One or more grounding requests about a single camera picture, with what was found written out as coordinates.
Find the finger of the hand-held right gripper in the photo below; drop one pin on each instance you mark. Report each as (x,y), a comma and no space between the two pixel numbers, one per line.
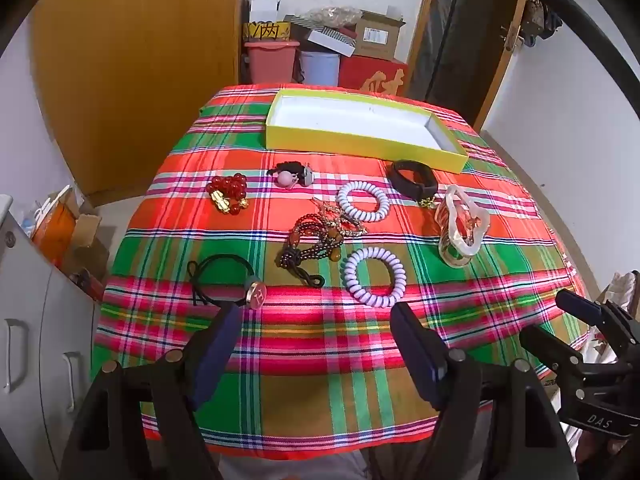
(550,347)
(582,305)

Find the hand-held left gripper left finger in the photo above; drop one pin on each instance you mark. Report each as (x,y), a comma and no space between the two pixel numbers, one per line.
(216,355)

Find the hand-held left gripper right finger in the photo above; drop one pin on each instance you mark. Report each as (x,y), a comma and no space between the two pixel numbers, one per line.
(415,355)

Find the clear hair claw clip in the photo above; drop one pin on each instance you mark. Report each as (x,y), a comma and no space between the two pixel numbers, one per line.
(452,240)

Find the yellow cardboard box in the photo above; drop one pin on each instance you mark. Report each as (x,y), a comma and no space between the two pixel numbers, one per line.
(350,137)

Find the plaid tablecloth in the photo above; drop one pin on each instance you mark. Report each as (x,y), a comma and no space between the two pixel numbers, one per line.
(320,350)

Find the cardboard box on floor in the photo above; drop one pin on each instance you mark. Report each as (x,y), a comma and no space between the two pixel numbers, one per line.
(75,240)

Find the grey cabinet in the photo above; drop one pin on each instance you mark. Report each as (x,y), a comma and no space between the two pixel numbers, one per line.
(30,320)

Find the red box gold print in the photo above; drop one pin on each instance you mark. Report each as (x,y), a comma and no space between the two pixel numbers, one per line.
(372,77)

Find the hanging dark bags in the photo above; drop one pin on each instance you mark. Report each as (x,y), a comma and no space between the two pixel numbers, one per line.
(540,22)

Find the dark door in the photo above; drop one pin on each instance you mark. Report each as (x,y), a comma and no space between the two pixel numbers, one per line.
(465,35)

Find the wooden door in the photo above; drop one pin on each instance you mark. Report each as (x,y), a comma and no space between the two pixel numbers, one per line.
(135,70)

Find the pink plastic bin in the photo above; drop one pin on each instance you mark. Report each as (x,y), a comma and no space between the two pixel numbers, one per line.
(270,62)

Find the pale blue bucket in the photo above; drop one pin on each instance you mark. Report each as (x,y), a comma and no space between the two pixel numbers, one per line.
(320,67)

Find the brown cardboard box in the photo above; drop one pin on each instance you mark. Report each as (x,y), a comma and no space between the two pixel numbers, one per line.
(377,35)

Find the white striped box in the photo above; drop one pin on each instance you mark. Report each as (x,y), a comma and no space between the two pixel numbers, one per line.
(330,40)

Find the yellow and black box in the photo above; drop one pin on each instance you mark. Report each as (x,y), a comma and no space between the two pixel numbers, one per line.
(267,31)

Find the clear plastic bag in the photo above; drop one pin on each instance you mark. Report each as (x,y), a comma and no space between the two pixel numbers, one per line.
(335,16)

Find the open white box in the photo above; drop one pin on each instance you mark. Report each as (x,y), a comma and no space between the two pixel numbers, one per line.
(262,2)

